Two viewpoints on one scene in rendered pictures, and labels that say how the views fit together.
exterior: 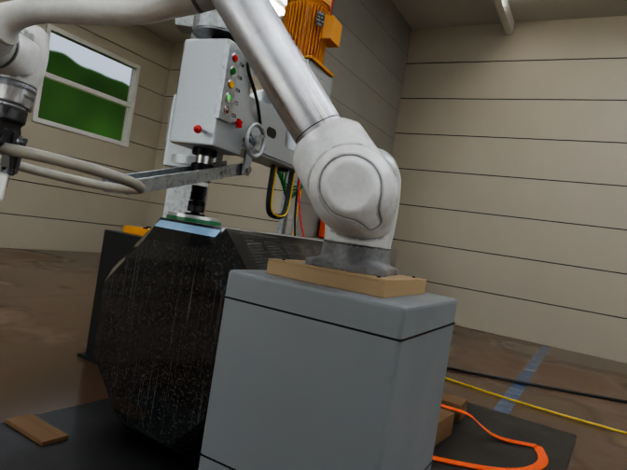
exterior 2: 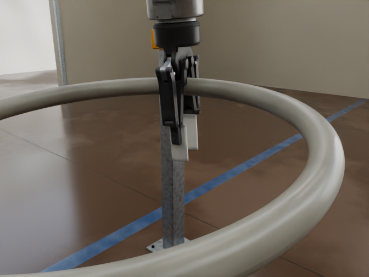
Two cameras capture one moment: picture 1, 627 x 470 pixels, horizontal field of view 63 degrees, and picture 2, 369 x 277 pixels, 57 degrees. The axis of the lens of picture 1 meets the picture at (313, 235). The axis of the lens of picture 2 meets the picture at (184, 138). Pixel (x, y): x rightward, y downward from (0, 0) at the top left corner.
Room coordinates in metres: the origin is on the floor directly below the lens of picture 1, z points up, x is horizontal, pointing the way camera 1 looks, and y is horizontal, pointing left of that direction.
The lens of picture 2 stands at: (1.83, 0.93, 1.09)
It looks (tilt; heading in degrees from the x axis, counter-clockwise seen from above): 18 degrees down; 192
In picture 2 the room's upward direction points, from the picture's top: straight up
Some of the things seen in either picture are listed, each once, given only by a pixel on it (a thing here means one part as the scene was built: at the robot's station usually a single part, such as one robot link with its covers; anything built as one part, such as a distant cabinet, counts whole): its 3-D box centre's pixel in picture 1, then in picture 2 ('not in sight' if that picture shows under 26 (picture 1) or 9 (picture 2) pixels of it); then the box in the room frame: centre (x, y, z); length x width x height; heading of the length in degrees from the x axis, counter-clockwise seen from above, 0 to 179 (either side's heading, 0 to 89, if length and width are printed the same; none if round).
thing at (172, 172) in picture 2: not in sight; (172, 149); (0.39, 0.56, 0.54); 0.20 x 0.20 x 1.09; 58
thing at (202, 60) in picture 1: (224, 107); not in sight; (2.16, 0.46, 1.37); 0.36 x 0.22 x 0.45; 155
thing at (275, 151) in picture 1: (263, 130); not in sight; (2.43, 0.31, 1.35); 0.74 x 0.23 x 0.49; 155
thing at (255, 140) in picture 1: (248, 140); not in sight; (2.14, 0.33, 1.25); 0.15 x 0.10 x 0.15; 155
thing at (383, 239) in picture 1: (363, 197); not in sight; (1.16, -0.10, 1.00); 0.18 x 0.16 x 0.22; 170
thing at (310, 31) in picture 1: (307, 30); not in sight; (2.67, 0.20, 1.95); 0.31 x 0.28 x 0.40; 65
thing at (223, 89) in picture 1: (227, 84); not in sight; (1.97, 0.42, 1.42); 0.08 x 0.03 x 0.28; 155
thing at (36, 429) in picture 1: (36, 429); not in sight; (1.89, 0.91, 0.02); 0.25 x 0.10 x 0.01; 58
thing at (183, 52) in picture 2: (6, 124); (178, 50); (1.27, 0.80, 1.05); 0.08 x 0.07 x 0.09; 170
